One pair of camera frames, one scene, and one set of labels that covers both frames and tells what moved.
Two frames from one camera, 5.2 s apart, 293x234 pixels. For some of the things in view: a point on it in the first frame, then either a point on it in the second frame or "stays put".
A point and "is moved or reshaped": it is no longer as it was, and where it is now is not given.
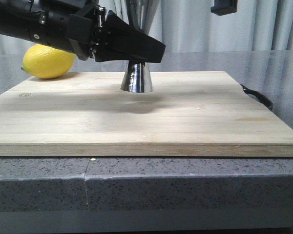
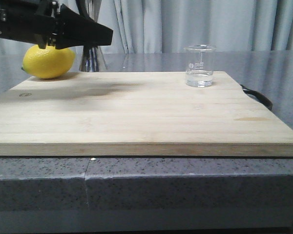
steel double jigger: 142,14 is moved or reshaped
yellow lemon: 44,61 stays put
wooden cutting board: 192,114 stays put
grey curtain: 189,26 stays put
